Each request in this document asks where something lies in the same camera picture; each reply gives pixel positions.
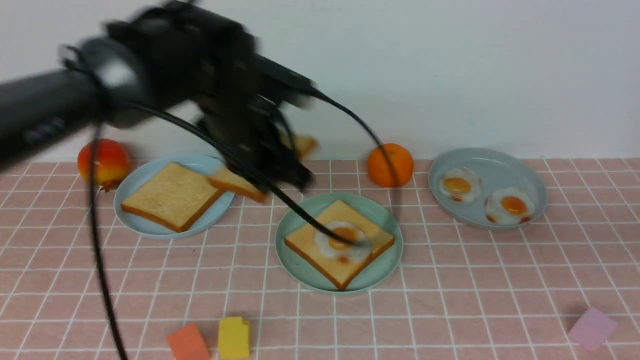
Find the black cable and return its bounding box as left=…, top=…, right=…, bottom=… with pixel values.
left=60, top=45, right=401, bottom=360

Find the red yellow pomegranate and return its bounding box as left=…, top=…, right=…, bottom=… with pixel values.
left=77, top=138, right=131, bottom=192

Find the orange cube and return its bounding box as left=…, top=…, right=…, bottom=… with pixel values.
left=166, top=323, right=211, bottom=360

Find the pink cube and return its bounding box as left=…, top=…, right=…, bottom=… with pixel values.
left=567, top=306, right=618, bottom=353

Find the pink checkered tablecloth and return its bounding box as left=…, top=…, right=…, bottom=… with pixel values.
left=0, top=158, right=640, bottom=360

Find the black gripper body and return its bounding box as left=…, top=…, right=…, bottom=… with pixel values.
left=192, top=15, right=318, bottom=193

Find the teal center plate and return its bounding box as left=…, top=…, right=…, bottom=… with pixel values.
left=274, top=193, right=404, bottom=296

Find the fried egg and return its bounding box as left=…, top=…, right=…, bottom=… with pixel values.
left=438, top=167, right=482, bottom=204
left=313, top=221, right=373, bottom=264
left=484, top=187, right=536, bottom=227

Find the grey blue egg plate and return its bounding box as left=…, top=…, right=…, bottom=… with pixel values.
left=429, top=148, right=548, bottom=230

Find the toast slice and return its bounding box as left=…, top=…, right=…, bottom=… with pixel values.
left=119, top=162, right=225, bottom=233
left=283, top=197, right=396, bottom=291
left=208, top=134, right=318, bottom=204

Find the yellow block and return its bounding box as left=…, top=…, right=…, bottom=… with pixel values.
left=217, top=316, right=251, bottom=360

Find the orange fruit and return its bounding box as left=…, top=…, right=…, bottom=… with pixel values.
left=366, top=143, right=415, bottom=188

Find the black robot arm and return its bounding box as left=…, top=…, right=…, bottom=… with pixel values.
left=1, top=0, right=314, bottom=191

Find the light blue bread plate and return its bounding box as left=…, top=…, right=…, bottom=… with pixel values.
left=113, top=153, right=234, bottom=239

